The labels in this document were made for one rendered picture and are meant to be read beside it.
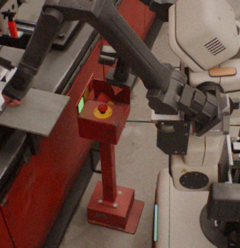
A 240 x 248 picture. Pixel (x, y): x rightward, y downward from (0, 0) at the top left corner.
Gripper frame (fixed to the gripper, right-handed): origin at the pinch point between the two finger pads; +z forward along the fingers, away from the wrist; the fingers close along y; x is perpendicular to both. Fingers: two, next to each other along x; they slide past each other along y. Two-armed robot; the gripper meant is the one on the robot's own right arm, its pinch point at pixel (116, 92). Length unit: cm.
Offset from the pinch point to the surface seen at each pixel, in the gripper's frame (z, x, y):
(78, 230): 82, 21, -2
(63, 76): -2.7, 3.7, 21.4
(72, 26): -4.1, -24.3, 27.9
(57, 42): -3.6, -12.4, 30.3
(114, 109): 1.8, 7.2, -1.7
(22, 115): -15.2, 38.4, 23.5
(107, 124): 2.6, 15.1, -1.5
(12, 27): -33, 19, 36
